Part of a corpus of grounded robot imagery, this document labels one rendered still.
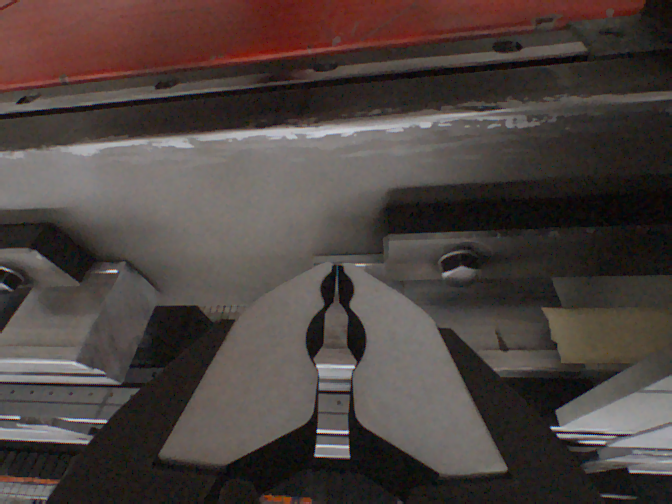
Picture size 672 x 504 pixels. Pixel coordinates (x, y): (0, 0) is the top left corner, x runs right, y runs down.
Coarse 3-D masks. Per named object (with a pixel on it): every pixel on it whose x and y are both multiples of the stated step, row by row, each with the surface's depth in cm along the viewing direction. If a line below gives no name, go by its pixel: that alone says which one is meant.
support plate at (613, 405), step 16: (656, 352) 13; (640, 368) 13; (656, 368) 13; (608, 384) 15; (624, 384) 14; (640, 384) 13; (656, 384) 13; (576, 400) 18; (592, 400) 17; (608, 400) 15; (624, 400) 15; (640, 400) 14; (656, 400) 14; (560, 416) 20; (576, 416) 18; (592, 416) 17; (608, 416) 17; (624, 416) 17; (640, 416) 17; (656, 416) 16
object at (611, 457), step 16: (608, 448) 25; (624, 448) 23; (640, 448) 23; (656, 448) 23; (592, 464) 28; (608, 464) 28; (624, 464) 27; (640, 464) 26; (592, 480) 34; (608, 480) 33; (624, 480) 33; (608, 496) 33; (624, 496) 33
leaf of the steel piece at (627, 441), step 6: (618, 438) 21; (624, 438) 21; (630, 438) 20; (636, 438) 20; (642, 438) 20; (648, 438) 20; (654, 438) 20; (606, 444) 22; (612, 444) 22; (618, 444) 22; (624, 444) 22; (630, 444) 22; (636, 444) 21; (642, 444) 21; (648, 444) 21; (654, 444) 21; (660, 444) 21; (666, 444) 21
